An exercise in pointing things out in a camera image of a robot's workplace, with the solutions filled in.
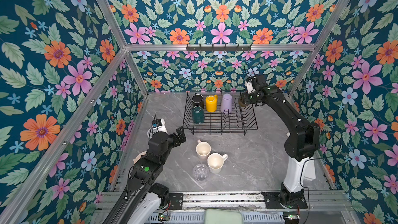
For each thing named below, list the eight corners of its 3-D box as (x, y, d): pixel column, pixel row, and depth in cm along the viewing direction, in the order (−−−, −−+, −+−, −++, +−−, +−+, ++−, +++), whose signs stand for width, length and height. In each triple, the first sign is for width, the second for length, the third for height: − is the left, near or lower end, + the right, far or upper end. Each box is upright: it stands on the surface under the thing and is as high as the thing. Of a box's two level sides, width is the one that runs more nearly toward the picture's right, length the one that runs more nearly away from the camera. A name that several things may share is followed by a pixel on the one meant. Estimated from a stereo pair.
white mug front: (207, 174, 84) (207, 168, 75) (207, 160, 89) (207, 152, 80) (226, 174, 84) (228, 168, 75) (225, 160, 89) (227, 152, 80)
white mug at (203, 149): (193, 158, 89) (191, 151, 81) (199, 146, 94) (198, 138, 86) (206, 164, 87) (206, 157, 79) (212, 152, 92) (212, 144, 84)
